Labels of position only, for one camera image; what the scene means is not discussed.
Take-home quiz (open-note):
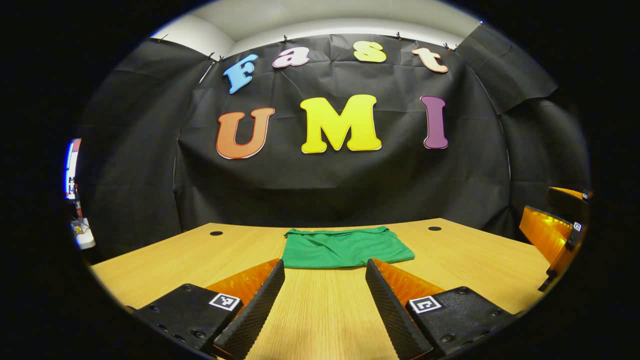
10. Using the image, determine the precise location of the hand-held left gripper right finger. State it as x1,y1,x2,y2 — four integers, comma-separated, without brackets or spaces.
365,258,516,360

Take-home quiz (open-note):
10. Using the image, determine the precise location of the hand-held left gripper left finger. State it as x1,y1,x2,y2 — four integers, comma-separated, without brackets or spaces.
125,258,286,360

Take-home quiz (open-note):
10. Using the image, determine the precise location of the green T-shirt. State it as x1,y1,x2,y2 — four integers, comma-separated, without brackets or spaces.
281,226,416,270

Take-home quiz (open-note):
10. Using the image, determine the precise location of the black backdrop cloth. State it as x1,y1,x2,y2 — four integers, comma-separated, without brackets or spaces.
75,22,593,261

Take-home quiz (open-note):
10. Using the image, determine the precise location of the white side desk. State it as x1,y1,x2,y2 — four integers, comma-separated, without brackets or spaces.
71,217,96,250

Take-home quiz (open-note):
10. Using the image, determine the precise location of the computer monitor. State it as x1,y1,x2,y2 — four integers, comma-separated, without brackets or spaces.
65,138,82,201

